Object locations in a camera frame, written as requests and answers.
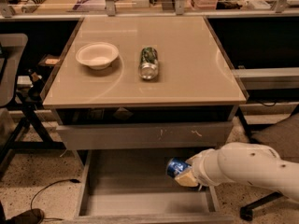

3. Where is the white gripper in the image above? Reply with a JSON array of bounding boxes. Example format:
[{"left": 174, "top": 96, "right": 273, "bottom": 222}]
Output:
[{"left": 175, "top": 148, "right": 218, "bottom": 188}]

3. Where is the blue pepsi can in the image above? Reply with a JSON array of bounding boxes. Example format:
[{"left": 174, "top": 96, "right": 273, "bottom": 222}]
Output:
[{"left": 166, "top": 158, "right": 190, "bottom": 178}]

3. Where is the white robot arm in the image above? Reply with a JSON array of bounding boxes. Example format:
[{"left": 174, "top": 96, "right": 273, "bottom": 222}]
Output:
[{"left": 174, "top": 142, "right": 299, "bottom": 202}]

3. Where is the closed grey top drawer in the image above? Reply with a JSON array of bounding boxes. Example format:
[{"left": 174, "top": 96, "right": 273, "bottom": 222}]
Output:
[{"left": 56, "top": 121, "right": 233, "bottom": 150}]

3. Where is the open grey middle drawer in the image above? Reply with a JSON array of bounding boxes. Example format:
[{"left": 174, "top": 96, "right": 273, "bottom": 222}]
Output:
[{"left": 78, "top": 148, "right": 234, "bottom": 224}]

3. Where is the grey office chair right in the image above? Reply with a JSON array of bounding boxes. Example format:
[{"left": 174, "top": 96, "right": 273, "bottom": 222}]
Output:
[{"left": 240, "top": 113, "right": 299, "bottom": 221}]

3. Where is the white paper bowl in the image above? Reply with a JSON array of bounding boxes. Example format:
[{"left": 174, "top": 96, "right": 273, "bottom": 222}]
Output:
[{"left": 76, "top": 42, "right": 119, "bottom": 70}]

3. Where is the dark chair left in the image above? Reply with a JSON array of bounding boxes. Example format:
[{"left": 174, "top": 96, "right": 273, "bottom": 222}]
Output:
[{"left": 0, "top": 34, "right": 64, "bottom": 175}]

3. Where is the black floor cable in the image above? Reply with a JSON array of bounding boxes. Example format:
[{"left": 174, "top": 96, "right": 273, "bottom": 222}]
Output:
[{"left": 29, "top": 178, "right": 82, "bottom": 221}]

